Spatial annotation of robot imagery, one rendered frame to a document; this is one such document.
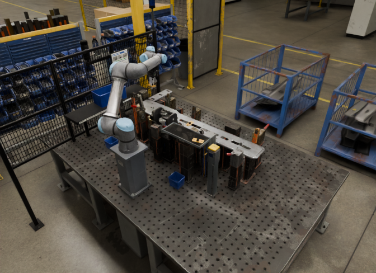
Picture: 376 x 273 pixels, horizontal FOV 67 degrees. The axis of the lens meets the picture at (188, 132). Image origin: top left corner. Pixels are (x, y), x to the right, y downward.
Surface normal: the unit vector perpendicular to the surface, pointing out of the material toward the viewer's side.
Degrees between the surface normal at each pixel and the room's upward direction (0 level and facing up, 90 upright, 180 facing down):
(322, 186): 0
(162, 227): 0
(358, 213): 0
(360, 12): 90
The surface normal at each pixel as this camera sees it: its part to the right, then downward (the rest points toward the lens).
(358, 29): -0.73, 0.39
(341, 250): -0.01, -0.83
